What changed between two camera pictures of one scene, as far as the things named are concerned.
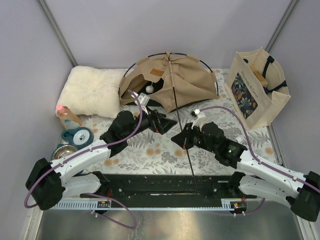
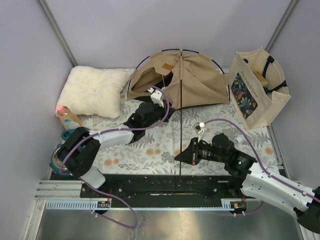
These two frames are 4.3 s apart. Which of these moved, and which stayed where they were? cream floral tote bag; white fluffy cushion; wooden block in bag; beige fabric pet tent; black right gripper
Moved: black right gripper; beige fabric pet tent
Stayed: wooden block in bag; white fluffy cushion; cream floral tote bag
